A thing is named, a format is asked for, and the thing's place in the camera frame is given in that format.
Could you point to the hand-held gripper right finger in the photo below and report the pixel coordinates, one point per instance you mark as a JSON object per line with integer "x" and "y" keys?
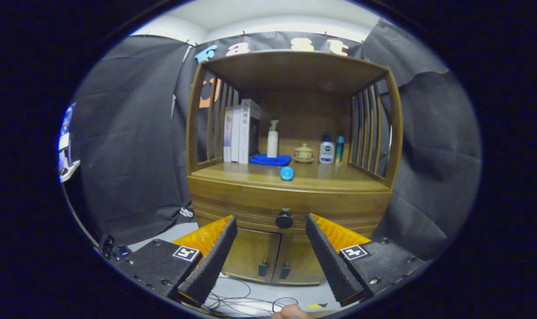
{"x": 330, "y": 261}

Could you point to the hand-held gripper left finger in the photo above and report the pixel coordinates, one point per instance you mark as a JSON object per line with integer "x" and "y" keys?
{"x": 215, "y": 261}

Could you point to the black round drawer knob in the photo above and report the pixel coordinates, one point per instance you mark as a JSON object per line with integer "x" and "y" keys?
{"x": 284, "y": 220}

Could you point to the wooden drawer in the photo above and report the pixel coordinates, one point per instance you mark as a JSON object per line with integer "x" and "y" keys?
{"x": 241, "y": 199}

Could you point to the blue squeeze tube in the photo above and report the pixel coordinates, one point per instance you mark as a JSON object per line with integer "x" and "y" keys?
{"x": 287, "y": 173}

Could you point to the wooden cabinet door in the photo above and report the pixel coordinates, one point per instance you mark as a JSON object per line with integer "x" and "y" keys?
{"x": 250, "y": 252}
{"x": 299, "y": 261}

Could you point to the wooden countertop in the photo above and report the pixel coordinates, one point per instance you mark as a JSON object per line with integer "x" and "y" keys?
{"x": 330, "y": 177}

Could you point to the wooden cabinet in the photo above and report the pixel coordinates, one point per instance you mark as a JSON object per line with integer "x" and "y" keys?
{"x": 303, "y": 115}

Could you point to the yellow floor tape piece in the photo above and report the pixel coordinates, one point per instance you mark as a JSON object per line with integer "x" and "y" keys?
{"x": 317, "y": 305}

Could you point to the white lotion bottle blue cap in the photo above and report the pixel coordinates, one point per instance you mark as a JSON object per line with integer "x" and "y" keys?
{"x": 326, "y": 153}

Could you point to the black floor device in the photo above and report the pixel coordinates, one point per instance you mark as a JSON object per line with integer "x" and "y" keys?
{"x": 106, "y": 246}

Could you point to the beige lidded teacup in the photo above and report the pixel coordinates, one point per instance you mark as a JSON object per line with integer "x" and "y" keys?
{"x": 303, "y": 153}

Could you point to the slim teal bottle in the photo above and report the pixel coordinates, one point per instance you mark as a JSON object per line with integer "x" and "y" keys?
{"x": 339, "y": 150}

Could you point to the blue folded cloth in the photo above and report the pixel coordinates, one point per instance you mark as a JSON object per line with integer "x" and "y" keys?
{"x": 268, "y": 160}

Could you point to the thin white purple book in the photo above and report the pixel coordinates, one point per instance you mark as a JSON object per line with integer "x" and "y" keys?
{"x": 228, "y": 137}

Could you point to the white pump bottle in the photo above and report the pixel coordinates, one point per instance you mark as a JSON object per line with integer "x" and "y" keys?
{"x": 272, "y": 144}

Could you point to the thick white black book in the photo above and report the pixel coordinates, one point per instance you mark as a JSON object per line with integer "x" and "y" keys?
{"x": 245, "y": 133}

